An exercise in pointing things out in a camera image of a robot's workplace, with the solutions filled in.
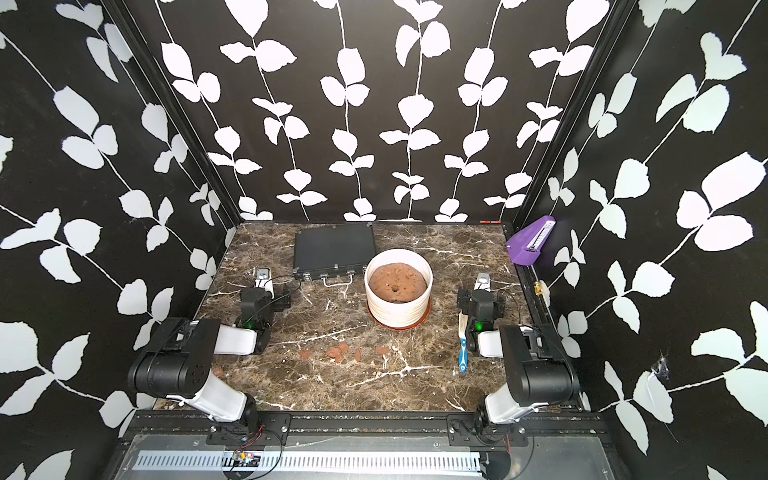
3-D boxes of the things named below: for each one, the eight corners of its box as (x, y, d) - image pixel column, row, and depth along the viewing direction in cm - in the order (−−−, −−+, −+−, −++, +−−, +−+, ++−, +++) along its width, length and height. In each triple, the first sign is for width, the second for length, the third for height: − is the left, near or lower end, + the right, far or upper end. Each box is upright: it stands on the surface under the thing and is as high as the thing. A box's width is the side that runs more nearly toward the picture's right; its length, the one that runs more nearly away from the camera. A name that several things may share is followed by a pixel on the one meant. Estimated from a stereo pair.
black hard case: (295, 281, 104) (292, 273, 100) (298, 237, 117) (295, 228, 113) (378, 271, 107) (378, 263, 103) (372, 229, 120) (371, 221, 117)
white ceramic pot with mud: (366, 329, 93) (362, 303, 80) (369, 278, 106) (367, 249, 93) (429, 330, 93) (435, 304, 80) (425, 279, 106) (430, 249, 93)
